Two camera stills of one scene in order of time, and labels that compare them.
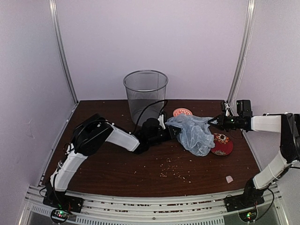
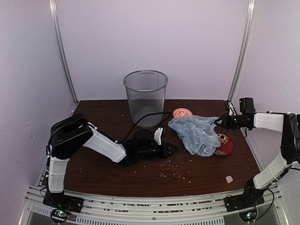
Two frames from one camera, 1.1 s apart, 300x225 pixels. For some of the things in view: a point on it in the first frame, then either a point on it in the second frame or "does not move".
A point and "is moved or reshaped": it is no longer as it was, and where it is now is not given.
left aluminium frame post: (54, 4) does not move
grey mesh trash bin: (146, 91) does not move
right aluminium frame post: (251, 6) does not move
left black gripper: (171, 135) to (166, 153)
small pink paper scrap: (229, 179) does not move
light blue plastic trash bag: (195, 134) is moved or reshaped
